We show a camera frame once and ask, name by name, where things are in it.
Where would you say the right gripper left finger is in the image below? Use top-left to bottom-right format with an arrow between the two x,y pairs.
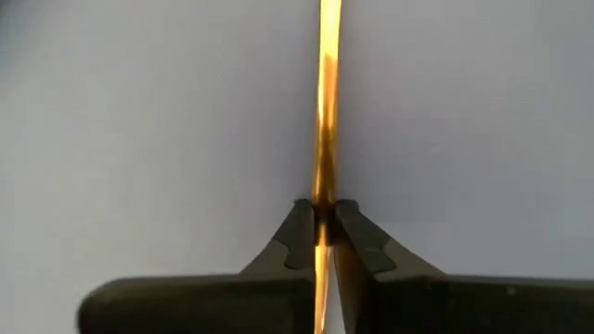
76,198 -> 321,334

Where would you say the gold knife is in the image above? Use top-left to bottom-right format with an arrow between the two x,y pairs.
311,0 -> 343,334

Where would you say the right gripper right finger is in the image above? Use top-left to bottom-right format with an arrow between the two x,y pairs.
332,199 -> 594,334

